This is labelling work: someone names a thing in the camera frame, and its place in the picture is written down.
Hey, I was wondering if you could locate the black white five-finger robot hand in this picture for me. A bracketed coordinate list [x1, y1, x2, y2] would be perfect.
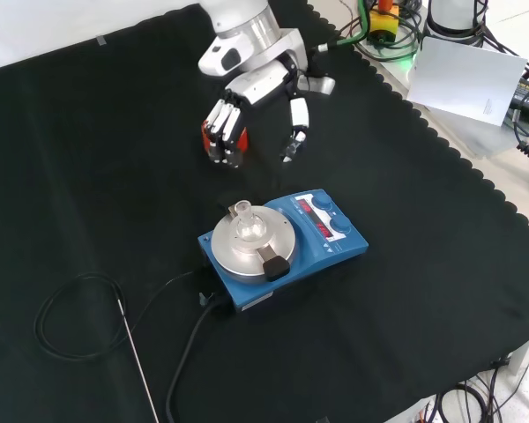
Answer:
[200, 51, 337, 171]

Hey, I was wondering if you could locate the blue base heater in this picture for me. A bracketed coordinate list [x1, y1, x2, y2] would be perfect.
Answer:
[197, 189, 370, 315]

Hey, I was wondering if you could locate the orange ribbed cup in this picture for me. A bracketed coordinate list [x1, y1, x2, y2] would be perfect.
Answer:
[200, 120, 250, 156]

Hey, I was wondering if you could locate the yellow stop button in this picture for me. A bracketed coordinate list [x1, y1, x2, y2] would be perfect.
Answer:
[367, 0, 400, 45]

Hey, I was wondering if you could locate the clear round-bottom flask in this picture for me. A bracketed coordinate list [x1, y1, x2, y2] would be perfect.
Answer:
[234, 199, 268, 243]

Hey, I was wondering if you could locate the silver round heating block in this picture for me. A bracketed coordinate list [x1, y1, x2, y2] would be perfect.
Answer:
[211, 193, 298, 283]

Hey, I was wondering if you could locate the black cloth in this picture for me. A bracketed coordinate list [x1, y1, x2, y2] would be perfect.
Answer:
[0, 0, 529, 423]

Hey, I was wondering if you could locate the white cylindrical base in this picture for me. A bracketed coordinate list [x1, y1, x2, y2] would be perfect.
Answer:
[424, 0, 487, 39]

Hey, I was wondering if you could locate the pale board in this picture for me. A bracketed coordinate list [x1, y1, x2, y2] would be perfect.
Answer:
[406, 35, 529, 129]

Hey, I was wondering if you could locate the thin metal probe rod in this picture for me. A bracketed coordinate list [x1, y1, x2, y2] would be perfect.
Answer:
[115, 298, 160, 423]

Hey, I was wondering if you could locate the white table leg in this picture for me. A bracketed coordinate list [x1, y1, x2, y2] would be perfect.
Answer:
[505, 333, 529, 376]

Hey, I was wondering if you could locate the green cable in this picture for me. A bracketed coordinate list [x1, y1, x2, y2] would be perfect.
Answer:
[317, 2, 421, 63]

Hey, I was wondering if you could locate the thick black power cable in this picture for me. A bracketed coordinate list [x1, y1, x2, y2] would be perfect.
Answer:
[164, 298, 224, 423]

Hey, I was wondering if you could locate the thin black probe cable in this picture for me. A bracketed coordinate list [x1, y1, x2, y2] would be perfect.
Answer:
[34, 270, 204, 360]

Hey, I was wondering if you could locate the black cable bundle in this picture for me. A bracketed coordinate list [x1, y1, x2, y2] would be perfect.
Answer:
[421, 367, 529, 423]

